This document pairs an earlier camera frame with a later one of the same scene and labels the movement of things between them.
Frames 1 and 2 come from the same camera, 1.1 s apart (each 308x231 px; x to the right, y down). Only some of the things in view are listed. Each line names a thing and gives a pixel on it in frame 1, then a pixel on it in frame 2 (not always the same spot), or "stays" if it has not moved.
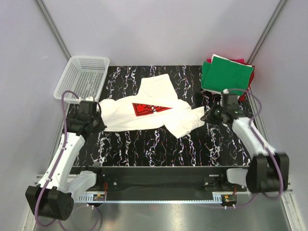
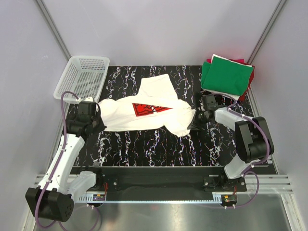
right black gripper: (208, 117) to (194, 124)
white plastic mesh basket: (84, 75) stays
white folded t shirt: (213, 56) stays
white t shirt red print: (157, 105) stays
